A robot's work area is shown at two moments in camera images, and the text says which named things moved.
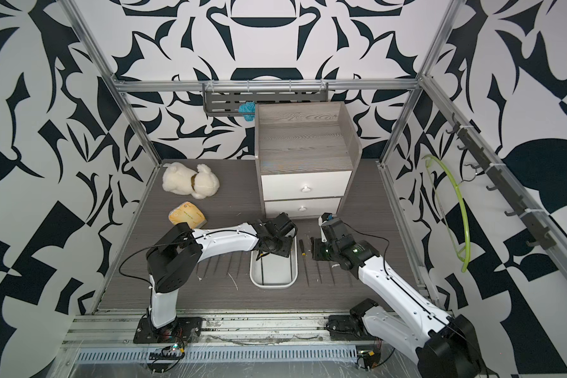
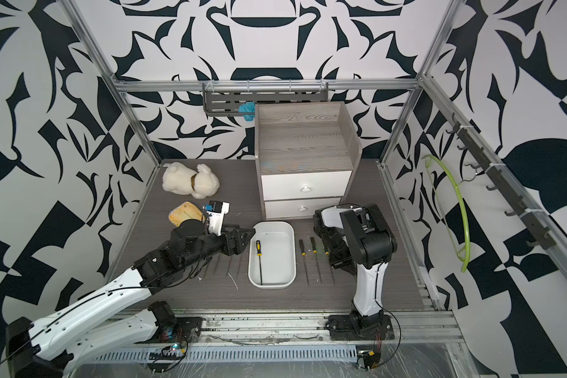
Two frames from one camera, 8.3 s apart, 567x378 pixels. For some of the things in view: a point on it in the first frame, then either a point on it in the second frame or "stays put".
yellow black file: [239, 264] stays put
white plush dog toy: [179, 179] stays put
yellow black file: [216, 266] stays put
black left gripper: [286, 251] -> [239, 246]
